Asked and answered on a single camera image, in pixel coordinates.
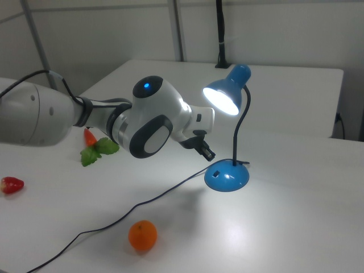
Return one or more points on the toy carrot with green leaves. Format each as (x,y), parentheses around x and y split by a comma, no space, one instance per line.
(89,139)

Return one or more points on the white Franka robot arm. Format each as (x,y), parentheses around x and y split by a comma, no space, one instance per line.
(159,96)

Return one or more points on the grey metal partition post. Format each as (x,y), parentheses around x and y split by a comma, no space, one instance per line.
(179,28)
(34,34)

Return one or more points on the blue gooseneck desk lamp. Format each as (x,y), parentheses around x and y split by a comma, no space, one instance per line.
(227,177)

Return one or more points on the black clamped camera stand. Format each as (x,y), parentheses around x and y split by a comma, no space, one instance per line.
(221,28)

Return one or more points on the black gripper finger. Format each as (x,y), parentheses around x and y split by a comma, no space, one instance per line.
(207,152)

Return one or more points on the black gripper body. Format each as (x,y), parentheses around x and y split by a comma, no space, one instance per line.
(192,143)

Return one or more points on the red toy strawberry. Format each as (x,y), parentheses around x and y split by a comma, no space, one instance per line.
(11,185)

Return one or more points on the orange mandarin fruit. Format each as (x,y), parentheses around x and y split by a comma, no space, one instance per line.
(142,235)

